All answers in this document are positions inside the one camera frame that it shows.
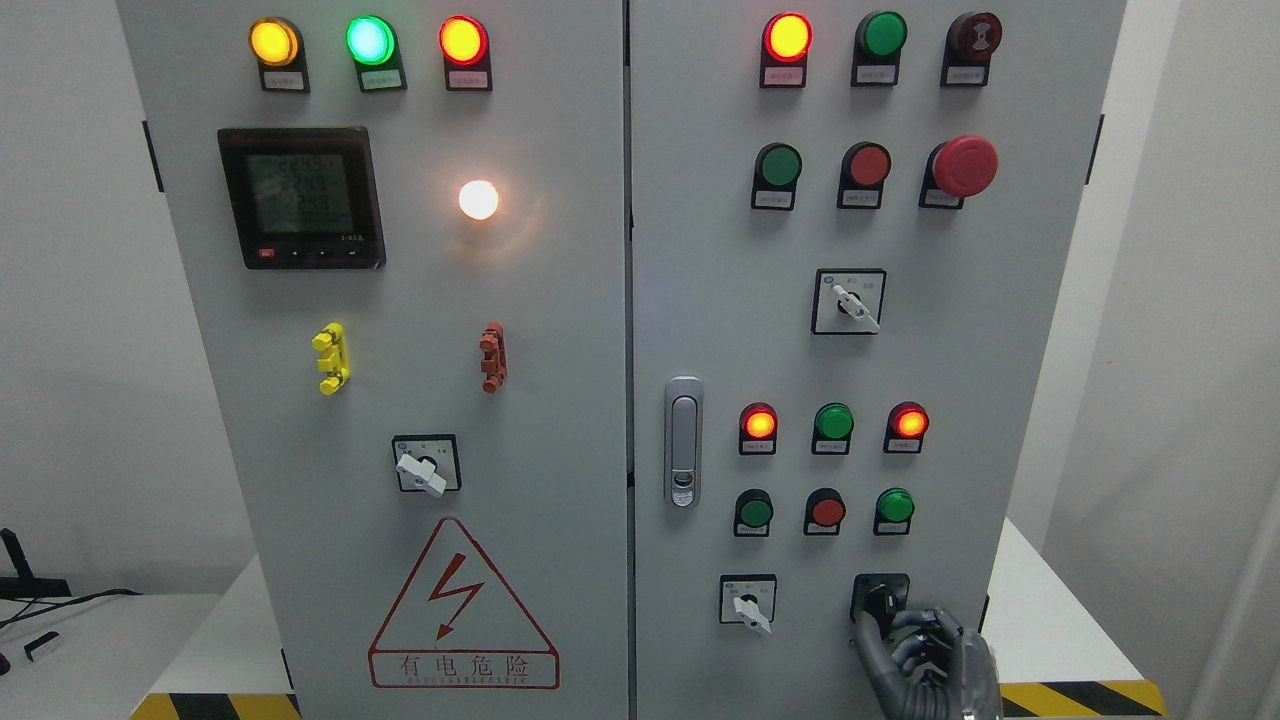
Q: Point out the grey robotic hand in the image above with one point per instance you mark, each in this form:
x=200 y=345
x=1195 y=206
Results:
x=929 y=666

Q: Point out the black knob switch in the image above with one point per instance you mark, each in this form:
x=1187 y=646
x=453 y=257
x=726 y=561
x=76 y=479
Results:
x=880 y=595

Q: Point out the green push button lower right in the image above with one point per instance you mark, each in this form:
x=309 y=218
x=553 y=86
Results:
x=894 y=513

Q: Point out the green push button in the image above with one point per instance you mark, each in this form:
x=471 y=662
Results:
x=894 y=513
x=776 y=169
x=753 y=514

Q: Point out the red push button lower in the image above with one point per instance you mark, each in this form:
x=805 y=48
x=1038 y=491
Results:
x=825 y=510

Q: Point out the red push button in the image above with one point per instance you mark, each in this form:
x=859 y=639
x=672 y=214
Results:
x=865 y=167
x=825 y=510

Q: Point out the green push button lower left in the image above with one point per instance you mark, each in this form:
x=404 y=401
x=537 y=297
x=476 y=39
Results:
x=753 y=514

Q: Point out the red indicator middle right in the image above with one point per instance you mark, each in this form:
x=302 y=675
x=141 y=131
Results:
x=905 y=430

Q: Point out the green indicator middle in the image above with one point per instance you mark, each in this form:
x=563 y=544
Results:
x=832 y=430

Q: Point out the red lit indicator middle left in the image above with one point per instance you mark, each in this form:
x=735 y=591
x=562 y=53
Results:
x=758 y=430

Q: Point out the red lit indicator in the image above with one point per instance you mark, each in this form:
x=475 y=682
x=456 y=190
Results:
x=758 y=430
x=786 y=41

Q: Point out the grey electrical cabinet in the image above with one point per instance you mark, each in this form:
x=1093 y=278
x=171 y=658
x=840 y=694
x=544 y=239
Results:
x=622 y=137

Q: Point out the red danger warning sticker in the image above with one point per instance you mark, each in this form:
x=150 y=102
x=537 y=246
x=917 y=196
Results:
x=457 y=624

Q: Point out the red emergency stop button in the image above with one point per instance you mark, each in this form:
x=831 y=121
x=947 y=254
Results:
x=957 y=169

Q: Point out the red push button upper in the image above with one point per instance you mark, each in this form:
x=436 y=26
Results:
x=865 y=167

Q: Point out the green push button upper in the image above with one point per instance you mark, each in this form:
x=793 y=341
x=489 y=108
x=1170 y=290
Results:
x=776 y=169

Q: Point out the red terminal connector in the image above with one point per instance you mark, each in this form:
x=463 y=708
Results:
x=493 y=364

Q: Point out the green indicator right top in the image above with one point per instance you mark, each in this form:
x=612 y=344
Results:
x=877 y=48

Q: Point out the dark red buzzer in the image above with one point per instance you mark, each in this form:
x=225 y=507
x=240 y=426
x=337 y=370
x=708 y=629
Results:
x=971 y=41

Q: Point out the red lit indicator right top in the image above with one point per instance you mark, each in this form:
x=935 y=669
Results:
x=786 y=41

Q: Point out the white glowing indicator light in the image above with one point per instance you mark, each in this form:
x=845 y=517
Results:
x=478 y=199

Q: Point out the yellow terminal connector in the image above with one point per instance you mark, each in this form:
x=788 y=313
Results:
x=332 y=357

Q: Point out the red lit indicator left door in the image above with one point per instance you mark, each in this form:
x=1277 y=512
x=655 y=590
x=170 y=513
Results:
x=466 y=54

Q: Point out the black digital power meter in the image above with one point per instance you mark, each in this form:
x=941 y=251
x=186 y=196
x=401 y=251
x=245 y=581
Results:
x=304 y=198

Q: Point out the green lit indicator light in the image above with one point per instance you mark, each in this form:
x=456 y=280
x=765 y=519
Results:
x=376 y=53

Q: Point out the small white black device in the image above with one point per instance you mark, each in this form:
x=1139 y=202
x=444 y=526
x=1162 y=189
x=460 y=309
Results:
x=41 y=646

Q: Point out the yellow indicator light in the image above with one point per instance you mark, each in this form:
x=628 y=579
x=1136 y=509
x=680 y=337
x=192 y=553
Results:
x=279 y=52

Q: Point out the black monitor stand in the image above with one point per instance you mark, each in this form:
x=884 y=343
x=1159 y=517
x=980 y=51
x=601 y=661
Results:
x=25 y=584

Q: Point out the white selector switch lower right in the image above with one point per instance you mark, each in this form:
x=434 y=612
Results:
x=748 y=600

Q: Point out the white selector switch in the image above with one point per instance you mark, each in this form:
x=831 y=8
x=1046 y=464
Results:
x=848 y=300
x=748 y=600

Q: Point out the silver door handle lock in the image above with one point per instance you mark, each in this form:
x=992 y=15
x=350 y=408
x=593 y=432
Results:
x=682 y=440

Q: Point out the white selector switch upper right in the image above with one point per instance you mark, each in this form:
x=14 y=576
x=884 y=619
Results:
x=848 y=300

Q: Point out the white selector switch left door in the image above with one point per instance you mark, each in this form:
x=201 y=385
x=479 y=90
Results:
x=427 y=463

